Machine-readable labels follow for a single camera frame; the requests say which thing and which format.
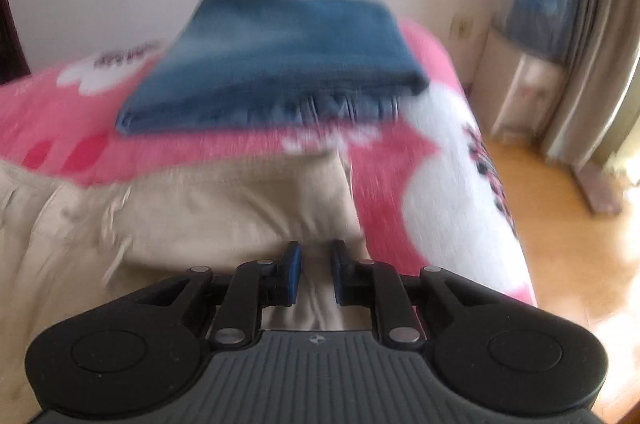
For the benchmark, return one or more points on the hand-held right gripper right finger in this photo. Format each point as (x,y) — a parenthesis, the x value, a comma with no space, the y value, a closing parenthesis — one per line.
(340,274)

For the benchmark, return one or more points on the folded blue jeans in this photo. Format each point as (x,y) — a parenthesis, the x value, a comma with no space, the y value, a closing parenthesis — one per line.
(280,54)

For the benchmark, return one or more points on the beige curtain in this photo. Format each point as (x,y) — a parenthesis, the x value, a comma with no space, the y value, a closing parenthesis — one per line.
(595,54)

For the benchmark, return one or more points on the beige pants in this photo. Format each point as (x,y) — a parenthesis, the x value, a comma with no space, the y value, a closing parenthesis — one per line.
(200,214)

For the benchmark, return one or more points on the white water dispenser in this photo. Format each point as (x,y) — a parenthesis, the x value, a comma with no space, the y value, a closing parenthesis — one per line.
(525,99)

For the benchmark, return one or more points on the brown doormat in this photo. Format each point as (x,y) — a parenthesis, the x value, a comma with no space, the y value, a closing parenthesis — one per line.
(600,191)

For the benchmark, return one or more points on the brown wooden door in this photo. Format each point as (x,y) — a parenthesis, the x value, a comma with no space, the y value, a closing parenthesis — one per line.
(10,34)

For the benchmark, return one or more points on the pink floral blanket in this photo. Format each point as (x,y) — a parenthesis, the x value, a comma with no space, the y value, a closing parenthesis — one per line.
(400,164)

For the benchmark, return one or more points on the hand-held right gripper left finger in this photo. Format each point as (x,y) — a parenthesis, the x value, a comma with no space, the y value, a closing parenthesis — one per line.
(292,274)

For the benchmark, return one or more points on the wall socket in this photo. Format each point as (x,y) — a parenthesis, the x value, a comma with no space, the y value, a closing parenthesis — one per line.
(462,27)

